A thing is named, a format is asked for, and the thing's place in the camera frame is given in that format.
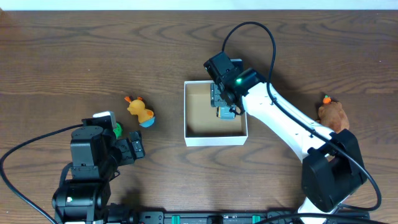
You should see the yellow grey toy truck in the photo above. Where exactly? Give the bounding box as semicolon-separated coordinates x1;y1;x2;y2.
216;106;236;120

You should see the brown plush capybara toy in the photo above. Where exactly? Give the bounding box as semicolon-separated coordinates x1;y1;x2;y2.
317;95;349;133

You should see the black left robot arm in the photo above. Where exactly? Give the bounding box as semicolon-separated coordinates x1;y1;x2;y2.
52;126;145;223

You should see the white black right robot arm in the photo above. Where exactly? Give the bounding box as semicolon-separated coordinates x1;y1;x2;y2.
204;52;370;223

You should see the green ribbed wheel toy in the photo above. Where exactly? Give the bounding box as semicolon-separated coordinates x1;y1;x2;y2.
113;122;123;138

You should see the white cardboard box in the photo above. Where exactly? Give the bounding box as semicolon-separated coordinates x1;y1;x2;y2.
184;80;248;147

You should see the orange rubber duck toy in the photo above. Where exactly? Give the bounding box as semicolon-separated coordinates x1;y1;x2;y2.
124;96;155;128

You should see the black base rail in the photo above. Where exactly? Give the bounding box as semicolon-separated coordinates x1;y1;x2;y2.
104;203;293;224

